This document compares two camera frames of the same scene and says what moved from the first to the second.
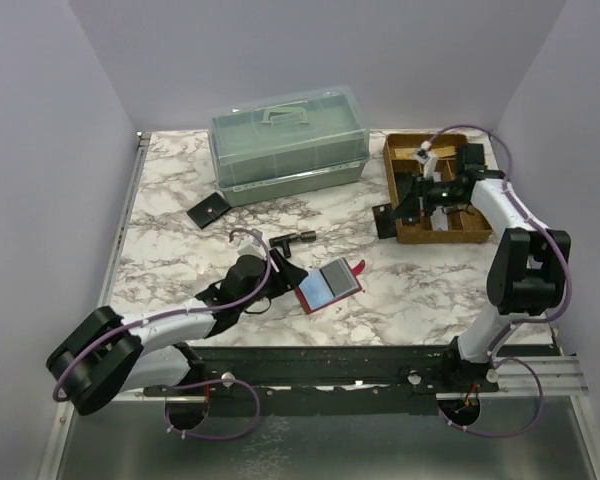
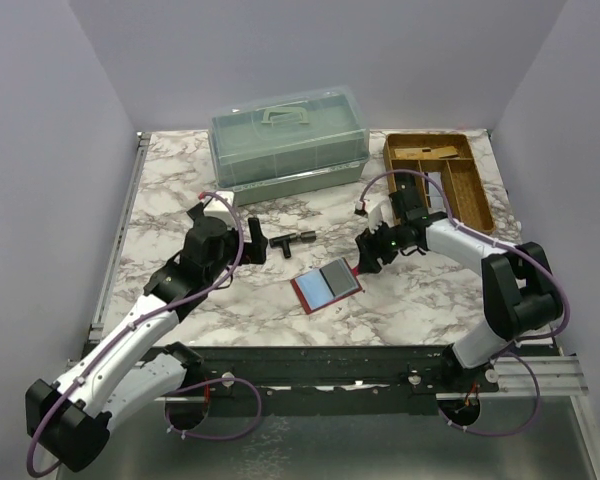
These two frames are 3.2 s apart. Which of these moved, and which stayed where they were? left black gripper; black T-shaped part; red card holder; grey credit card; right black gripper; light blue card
Moved: left black gripper; right black gripper
Stayed: black T-shaped part; grey credit card; red card holder; light blue card
